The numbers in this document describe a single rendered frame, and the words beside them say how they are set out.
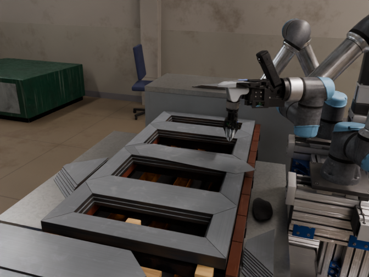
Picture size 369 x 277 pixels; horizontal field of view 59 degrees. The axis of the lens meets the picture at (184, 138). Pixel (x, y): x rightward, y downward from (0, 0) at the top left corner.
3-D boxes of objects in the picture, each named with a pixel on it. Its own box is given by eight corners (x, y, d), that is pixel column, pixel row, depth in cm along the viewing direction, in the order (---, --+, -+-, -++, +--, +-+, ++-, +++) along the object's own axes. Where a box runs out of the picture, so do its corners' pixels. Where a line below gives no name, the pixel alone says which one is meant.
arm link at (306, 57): (323, 117, 181) (282, 27, 165) (314, 109, 195) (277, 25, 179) (344, 107, 178) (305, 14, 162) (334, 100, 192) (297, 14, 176)
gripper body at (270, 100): (250, 108, 97) (288, 107, 99) (251, 79, 95) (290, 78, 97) (241, 104, 105) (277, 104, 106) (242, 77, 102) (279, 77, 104)
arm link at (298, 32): (322, 28, 154) (260, 113, 171) (314, 27, 164) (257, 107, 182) (301, 15, 152) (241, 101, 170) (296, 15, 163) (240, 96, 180)
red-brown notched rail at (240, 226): (224, 287, 114) (225, 274, 111) (254, 131, 259) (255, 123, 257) (235, 290, 113) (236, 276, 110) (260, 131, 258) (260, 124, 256)
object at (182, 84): (144, 90, 271) (144, 86, 270) (166, 77, 325) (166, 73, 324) (309, 106, 241) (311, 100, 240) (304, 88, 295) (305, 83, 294)
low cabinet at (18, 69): (86, 99, 616) (83, 64, 592) (28, 124, 481) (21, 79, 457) (12, 90, 660) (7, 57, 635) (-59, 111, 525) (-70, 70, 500)
